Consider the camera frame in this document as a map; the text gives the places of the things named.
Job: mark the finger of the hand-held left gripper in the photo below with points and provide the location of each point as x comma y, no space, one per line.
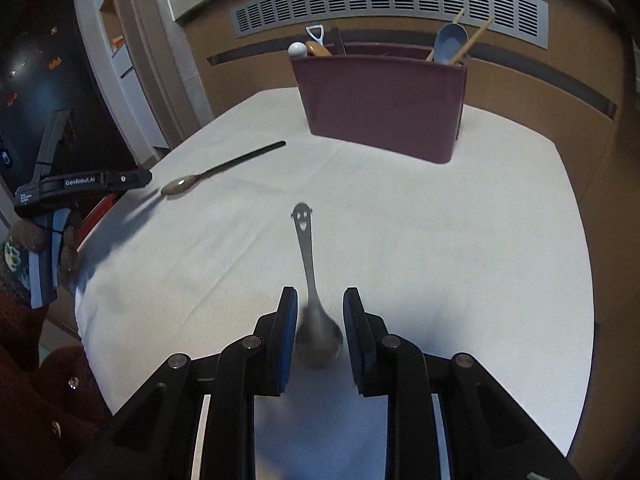
127,178

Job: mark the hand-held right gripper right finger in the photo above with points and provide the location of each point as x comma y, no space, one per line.
350,340

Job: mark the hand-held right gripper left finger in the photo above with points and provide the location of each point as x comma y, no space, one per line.
287,340

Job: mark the smiley-face metal spoon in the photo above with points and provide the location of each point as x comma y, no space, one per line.
306,255

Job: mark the white ball-tipped metal utensil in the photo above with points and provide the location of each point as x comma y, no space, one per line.
298,49

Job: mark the wooden spoon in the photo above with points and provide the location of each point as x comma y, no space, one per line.
319,50

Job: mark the maroon utensil holder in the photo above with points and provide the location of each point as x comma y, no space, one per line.
380,100

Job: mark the blue plastic spoon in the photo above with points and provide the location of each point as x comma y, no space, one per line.
447,42

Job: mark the wooden chopstick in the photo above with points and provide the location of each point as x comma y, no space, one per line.
475,35
447,35

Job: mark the person's left hand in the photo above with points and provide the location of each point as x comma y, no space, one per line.
71,250

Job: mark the red plastic item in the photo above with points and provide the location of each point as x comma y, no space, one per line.
96,212

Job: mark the white shelving unit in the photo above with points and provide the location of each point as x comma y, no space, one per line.
120,60

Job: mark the dark glass panel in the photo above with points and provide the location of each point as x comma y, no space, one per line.
45,60

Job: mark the dark red knit clothing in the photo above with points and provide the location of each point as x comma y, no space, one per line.
40,385

